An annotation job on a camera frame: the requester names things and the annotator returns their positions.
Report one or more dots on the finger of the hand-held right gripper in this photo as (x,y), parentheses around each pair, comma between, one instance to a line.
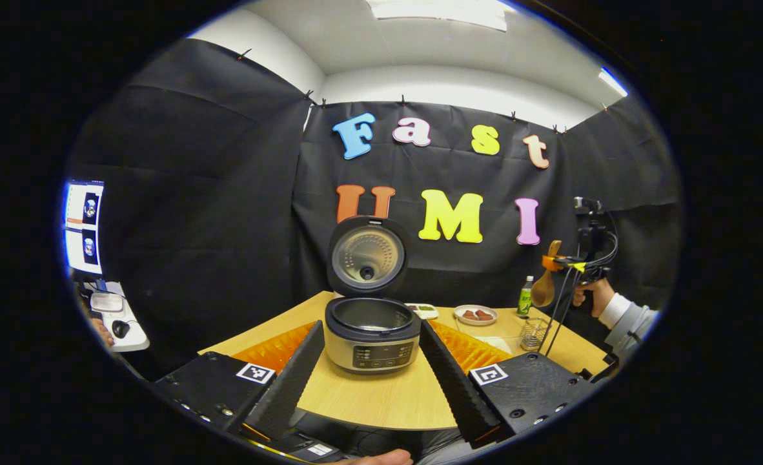
(551,263)

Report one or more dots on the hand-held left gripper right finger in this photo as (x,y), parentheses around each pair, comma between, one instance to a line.
(459,394)

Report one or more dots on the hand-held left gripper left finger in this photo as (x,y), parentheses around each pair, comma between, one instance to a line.
(288,387)

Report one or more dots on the wooden spoon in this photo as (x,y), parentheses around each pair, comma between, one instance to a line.
(543,294)

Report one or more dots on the black and silver rice cooker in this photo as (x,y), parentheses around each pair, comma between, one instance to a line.
(372,336)

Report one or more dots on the green drink bottle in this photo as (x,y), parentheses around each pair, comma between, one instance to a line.
(525,300)

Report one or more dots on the person's grey trousers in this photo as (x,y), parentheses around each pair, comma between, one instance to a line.
(439,449)

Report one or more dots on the round white plate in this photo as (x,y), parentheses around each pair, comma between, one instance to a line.
(459,318)

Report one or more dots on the red braised meat piece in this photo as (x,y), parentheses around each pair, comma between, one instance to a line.
(485,316)
(469,315)

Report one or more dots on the white compartment dish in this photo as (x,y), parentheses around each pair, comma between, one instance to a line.
(423,312)

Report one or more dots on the white side table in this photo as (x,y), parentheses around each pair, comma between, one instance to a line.
(137,339)

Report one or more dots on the small ceiling light panel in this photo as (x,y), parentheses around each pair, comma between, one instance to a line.
(614,82)

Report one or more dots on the black computer mouse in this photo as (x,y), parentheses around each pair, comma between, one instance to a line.
(121,329)

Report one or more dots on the black backdrop cloth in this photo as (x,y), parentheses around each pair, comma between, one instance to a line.
(194,226)

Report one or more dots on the small white device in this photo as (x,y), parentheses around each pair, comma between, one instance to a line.
(107,302)

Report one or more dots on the computer monitor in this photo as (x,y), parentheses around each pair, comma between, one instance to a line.
(84,226)

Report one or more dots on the large ceiling light panel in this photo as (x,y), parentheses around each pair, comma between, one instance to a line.
(439,13)

